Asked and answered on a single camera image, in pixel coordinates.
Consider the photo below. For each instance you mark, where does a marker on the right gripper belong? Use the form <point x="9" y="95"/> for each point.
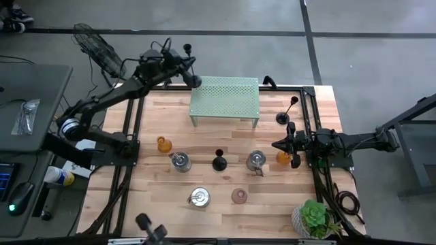
<point x="306" y="144"/>

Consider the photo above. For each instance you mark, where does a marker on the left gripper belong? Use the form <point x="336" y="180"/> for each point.
<point x="151" y="66"/>

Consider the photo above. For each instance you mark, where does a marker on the amber glass candle holder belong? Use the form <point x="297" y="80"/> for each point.
<point x="282" y="158"/>
<point x="164" y="146"/>

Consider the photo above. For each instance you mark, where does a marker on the tin candle with orange label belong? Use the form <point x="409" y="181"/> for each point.
<point x="256" y="160"/>

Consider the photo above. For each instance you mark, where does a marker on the pink glass candle holder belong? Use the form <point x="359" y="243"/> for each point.
<point x="239" y="196"/>

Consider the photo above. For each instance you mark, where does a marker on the short black candlestick holder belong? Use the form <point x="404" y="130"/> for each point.
<point x="219" y="164"/>

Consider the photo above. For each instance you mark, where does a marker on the plain silver tin candle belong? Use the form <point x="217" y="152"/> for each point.
<point x="180" y="162"/>

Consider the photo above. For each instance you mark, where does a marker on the tin candle with cream tag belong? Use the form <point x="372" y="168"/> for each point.
<point x="199" y="197"/>

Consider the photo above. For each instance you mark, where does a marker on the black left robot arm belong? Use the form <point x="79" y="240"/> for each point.
<point x="109" y="97"/>

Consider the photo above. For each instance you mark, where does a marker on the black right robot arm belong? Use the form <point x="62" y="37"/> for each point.
<point x="361" y="141"/>

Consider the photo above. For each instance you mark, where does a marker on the green perforated metal shelf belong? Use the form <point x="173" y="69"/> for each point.
<point x="225" y="97"/>

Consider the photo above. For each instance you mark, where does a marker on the succulent plant in white pot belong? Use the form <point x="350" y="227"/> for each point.
<point x="313" y="217"/>

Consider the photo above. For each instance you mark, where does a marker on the white paper sheet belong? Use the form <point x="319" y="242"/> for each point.
<point x="86" y="144"/>
<point x="76" y="169"/>

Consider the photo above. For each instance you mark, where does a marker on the grey side desk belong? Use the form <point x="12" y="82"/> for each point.
<point x="37" y="85"/>

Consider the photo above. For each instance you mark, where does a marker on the clear plastic bag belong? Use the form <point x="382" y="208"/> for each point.
<point x="27" y="117"/>

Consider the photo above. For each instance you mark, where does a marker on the white wipes canister yellow lid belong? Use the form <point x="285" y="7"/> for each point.
<point x="58" y="175"/>

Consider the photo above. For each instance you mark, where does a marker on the black computer mouse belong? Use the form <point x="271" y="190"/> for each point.
<point x="20" y="197"/>

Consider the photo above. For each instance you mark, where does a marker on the tablet with blue screen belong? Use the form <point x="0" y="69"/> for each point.
<point x="5" y="180"/>

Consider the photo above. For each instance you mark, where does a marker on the dark metal stand frame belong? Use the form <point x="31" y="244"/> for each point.
<point x="408" y="117"/>

